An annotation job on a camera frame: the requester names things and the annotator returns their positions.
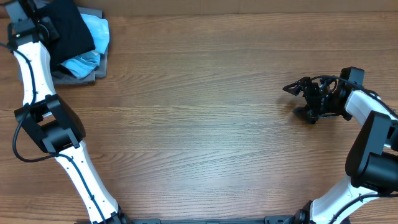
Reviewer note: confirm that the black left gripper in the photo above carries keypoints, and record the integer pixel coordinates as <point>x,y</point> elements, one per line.
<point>51,32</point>

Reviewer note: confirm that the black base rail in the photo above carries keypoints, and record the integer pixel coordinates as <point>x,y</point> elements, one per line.
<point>266,220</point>

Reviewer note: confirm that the light blue printed t-shirt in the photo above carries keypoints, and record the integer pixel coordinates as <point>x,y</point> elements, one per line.
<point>83,64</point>

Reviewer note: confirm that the grey folded garment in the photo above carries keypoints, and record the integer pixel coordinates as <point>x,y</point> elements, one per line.
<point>62,76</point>

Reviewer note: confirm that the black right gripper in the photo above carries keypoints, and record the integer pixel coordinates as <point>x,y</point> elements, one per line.
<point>312,89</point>

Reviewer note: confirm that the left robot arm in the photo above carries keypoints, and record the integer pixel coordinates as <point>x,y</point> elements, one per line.
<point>47,127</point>

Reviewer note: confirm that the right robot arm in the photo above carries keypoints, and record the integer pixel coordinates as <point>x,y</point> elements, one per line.
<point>370,173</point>

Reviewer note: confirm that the black t-shirt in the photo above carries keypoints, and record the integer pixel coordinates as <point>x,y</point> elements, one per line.
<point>74,34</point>

